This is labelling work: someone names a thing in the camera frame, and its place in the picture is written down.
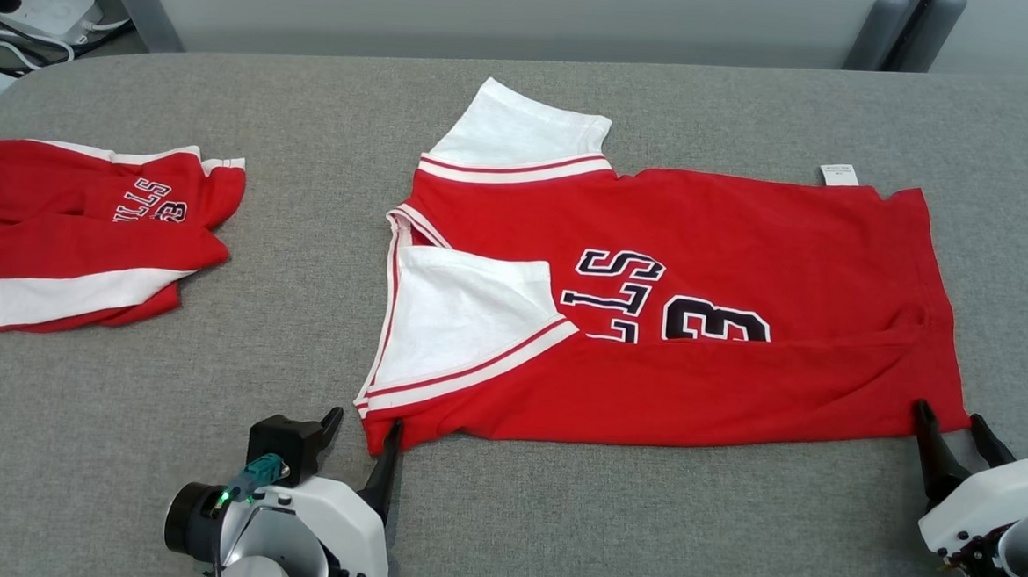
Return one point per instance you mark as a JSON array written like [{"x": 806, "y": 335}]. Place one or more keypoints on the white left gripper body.
[{"x": 343, "y": 535}]

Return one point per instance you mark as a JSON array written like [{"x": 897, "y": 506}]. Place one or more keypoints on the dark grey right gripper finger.
[
  {"x": 991, "y": 445},
  {"x": 936, "y": 460}
]

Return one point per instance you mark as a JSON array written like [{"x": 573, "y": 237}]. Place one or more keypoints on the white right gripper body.
[{"x": 995, "y": 503}]

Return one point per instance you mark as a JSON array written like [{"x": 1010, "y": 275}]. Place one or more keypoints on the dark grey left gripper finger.
[
  {"x": 385, "y": 480},
  {"x": 329, "y": 433}
]

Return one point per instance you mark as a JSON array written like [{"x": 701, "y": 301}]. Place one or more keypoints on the red jersey shirt white sleeves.
[{"x": 745, "y": 248}]

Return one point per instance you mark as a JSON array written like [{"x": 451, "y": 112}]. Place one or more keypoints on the red shorts white side stripe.
[{"x": 59, "y": 247}]

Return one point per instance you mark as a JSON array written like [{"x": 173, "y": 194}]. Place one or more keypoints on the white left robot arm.
[{"x": 271, "y": 566}]

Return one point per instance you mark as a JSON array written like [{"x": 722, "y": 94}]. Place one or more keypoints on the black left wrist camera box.
[{"x": 286, "y": 444}]

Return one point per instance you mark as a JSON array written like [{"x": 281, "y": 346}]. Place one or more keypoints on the white partition screen grey frame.
[
  {"x": 493, "y": 15},
  {"x": 1020, "y": 34}
]

